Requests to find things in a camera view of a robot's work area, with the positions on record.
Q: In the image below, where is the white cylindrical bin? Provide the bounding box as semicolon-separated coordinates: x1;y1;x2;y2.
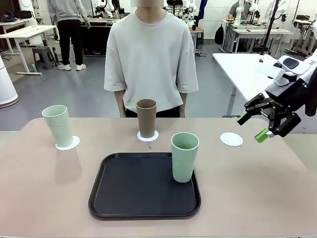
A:
0;56;19;108

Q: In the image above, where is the grey plastic stool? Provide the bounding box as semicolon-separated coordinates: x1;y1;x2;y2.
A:
32;46;57;70

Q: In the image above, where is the person right forearm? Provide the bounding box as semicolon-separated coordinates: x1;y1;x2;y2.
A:
113;90;126;118

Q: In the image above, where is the green tall cup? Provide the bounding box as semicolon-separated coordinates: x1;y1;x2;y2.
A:
170;132;200;183
41;105;74;148

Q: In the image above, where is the bystander in grey hoodie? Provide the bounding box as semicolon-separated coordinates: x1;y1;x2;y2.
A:
47;0;91;72

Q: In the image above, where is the black tripod pole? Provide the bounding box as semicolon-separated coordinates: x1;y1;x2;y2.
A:
258;0;278;56

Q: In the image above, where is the white desk with metal legs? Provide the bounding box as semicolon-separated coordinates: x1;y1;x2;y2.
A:
0;24;57;75

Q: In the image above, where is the person left forearm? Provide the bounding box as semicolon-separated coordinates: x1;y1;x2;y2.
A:
179;91;187;118

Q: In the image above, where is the brown tall cup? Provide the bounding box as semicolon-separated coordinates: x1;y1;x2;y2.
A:
135;99;158;138

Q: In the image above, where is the black plastic tray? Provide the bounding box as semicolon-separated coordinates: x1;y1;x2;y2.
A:
88;152;202;219

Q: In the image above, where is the large white table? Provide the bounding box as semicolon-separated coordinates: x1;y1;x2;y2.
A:
212;53;283;118

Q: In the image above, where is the black right arm cable sleeve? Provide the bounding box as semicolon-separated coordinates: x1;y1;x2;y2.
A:
304;83;317;118

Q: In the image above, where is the white scalloped paper coaster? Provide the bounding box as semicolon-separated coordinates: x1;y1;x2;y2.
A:
137;129;159;143
219;132;244;147
55;135;81;151

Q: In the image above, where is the white background workbench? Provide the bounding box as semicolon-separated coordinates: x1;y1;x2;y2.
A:
231;27;294;54

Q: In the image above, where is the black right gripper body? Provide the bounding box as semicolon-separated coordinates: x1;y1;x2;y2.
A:
262;79;306;118

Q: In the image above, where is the person torso light shirt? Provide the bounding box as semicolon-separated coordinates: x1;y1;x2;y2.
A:
103;9;199;119

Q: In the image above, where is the seated person in background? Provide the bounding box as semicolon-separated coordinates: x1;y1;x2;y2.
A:
227;0;251;22

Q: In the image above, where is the black backpack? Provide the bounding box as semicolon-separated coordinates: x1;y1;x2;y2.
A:
214;24;225;46

